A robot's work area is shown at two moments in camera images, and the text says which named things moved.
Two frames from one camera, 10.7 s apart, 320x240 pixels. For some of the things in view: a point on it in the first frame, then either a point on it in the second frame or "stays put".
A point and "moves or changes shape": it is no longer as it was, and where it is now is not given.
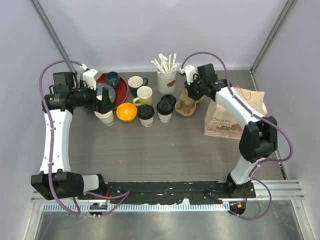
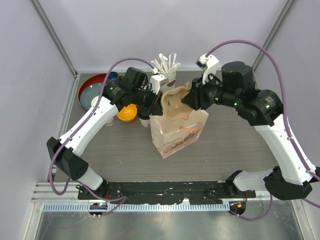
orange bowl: [126, 112] stays put
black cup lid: [145, 112] stays put
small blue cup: [113, 78] stays put
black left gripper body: [85, 97] -> [147, 98]
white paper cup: [146, 123] stays put
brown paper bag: [219, 122] -> [169, 136]
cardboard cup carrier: [186, 106] moves or changes shape
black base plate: [166, 192] stays put
